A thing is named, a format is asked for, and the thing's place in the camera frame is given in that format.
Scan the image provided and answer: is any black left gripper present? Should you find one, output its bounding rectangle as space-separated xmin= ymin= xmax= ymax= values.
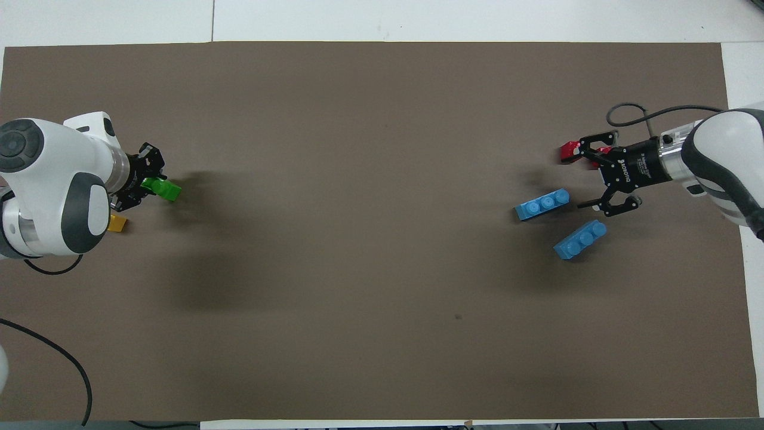
xmin=113 ymin=142 xmax=166 ymax=213

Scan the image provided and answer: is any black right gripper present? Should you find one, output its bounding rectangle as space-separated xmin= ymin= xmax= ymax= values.
xmin=576 ymin=128 xmax=668 ymax=217

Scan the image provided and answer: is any green two-stud toy block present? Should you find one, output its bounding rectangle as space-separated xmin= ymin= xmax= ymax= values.
xmin=142 ymin=176 xmax=182 ymax=202

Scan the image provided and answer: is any blue three-stud toy block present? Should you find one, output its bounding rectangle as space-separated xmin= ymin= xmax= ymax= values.
xmin=553 ymin=219 xmax=608 ymax=260
xmin=515 ymin=188 xmax=571 ymax=222

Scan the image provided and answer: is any brown table mat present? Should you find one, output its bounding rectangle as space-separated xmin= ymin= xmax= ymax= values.
xmin=0 ymin=41 xmax=759 ymax=422

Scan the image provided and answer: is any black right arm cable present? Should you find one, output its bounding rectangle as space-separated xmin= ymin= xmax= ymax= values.
xmin=606 ymin=104 xmax=726 ymax=141

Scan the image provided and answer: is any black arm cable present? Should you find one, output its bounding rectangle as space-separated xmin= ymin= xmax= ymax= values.
xmin=606 ymin=104 xmax=726 ymax=141
xmin=0 ymin=254 xmax=93 ymax=428

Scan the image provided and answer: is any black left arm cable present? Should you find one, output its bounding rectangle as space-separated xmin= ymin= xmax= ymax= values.
xmin=0 ymin=254 xmax=93 ymax=428

